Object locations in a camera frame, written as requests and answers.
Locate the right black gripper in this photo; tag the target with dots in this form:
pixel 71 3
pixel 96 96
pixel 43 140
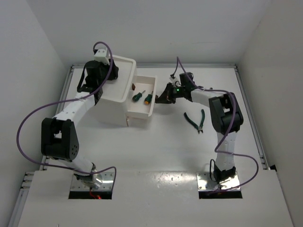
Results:
pixel 166 97

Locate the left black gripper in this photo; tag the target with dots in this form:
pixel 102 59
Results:
pixel 113 71

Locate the green screwdriver orange tip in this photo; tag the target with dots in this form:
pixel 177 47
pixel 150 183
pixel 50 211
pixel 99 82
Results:
pixel 148 99

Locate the small green screwdriver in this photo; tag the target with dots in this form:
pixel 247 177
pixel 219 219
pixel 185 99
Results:
pixel 137 96

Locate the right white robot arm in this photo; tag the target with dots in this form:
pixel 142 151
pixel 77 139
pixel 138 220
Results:
pixel 226 118

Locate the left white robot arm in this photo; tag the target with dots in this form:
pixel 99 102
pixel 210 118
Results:
pixel 59 137

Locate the white drawer cabinet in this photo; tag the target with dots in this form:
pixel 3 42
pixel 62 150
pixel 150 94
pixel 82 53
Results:
pixel 113 106

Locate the white front cover board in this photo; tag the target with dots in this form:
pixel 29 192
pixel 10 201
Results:
pixel 154 199

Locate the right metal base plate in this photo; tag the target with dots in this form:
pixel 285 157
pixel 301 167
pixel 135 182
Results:
pixel 206 184

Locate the metal base plate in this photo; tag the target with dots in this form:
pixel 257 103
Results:
pixel 102 182
pixel 206 184

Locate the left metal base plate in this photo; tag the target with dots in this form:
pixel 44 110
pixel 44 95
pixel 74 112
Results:
pixel 102 182

